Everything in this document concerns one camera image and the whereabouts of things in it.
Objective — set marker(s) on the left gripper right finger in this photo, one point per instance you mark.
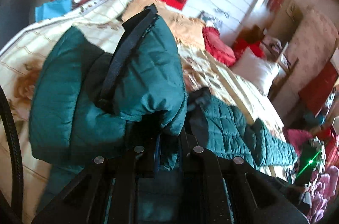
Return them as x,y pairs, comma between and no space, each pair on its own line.
191,161

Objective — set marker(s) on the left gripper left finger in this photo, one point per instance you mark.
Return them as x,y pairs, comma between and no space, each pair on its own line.
146,146

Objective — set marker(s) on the green quilted puffer jacket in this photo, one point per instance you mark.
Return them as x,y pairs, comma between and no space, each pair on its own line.
84,108

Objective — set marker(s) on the white pillow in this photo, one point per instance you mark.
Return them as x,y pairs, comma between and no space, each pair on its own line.
258,71

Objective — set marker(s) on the yellow fringed pillow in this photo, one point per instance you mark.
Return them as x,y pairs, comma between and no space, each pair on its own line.
186,30

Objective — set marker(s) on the red ruffled pillow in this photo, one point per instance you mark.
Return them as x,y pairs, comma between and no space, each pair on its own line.
216,47

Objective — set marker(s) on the magenta blanket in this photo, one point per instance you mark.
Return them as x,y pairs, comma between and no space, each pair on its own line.
323,184

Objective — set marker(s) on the framed photo on headboard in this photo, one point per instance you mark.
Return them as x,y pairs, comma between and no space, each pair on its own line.
215,20

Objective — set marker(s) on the cream floral checked bedspread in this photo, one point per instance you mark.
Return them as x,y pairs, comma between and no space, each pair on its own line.
28,50

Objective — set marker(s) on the blue bag beside bed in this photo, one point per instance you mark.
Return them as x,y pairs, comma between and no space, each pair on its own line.
51,9

